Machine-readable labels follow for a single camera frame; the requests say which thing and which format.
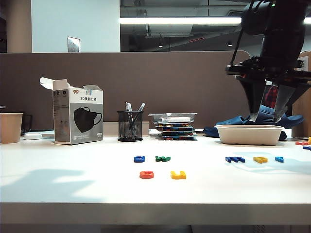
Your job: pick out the brown paper cup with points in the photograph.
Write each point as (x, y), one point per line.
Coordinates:
(11, 128)

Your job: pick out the brown cardboard box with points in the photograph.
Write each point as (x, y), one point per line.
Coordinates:
(302, 116)

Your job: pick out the beige pulp tray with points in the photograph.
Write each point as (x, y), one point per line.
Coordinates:
(249, 136)

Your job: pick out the white earbuds case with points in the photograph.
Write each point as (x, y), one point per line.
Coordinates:
(32, 136)

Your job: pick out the ceiling light strip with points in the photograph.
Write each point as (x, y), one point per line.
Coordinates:
(170, 21)

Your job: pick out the metal wall plate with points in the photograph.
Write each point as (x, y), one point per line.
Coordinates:
(74, 45)

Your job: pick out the brown desk partition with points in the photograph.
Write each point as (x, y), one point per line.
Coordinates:
(145, 82)

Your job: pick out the silver pen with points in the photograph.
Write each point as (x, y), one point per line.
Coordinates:
(141, 107)
(128, 106)

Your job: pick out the yellow letter p magnet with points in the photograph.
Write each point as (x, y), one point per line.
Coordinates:
(260, 160)

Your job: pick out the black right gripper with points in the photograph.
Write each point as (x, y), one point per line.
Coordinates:
(272, 70)

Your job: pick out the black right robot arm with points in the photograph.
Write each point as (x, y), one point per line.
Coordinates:
(284, 31)

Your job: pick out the letter magnet blister pack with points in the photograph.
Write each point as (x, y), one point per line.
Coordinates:
(175, 126)
(177, 138)
(177, 133)

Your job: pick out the red plaid shirt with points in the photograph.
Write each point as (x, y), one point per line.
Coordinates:
(272, 97)

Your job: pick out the blue letter g magnet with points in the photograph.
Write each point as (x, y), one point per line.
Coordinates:
(139, 159)

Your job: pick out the navy blue rubber slipper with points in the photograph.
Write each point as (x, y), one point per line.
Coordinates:
(266, 115)
(228, 121)

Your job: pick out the clear plastic blister tray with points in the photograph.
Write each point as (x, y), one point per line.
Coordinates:
(170, 116)

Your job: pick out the green letter w magnet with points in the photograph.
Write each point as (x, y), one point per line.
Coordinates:
(162, 159)

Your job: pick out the yellow letter u magnet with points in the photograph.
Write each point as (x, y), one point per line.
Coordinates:
(178, 175)

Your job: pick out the light blue letter r magnet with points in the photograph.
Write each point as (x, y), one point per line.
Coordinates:
(279, 159)

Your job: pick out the black mesh pen holder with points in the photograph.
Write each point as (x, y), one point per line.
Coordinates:
(130, 128)

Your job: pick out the grey face mask box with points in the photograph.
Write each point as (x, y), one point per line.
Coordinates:
(80, 119)

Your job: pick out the dark blue letter m magnet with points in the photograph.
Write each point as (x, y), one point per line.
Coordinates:
(234, 159)

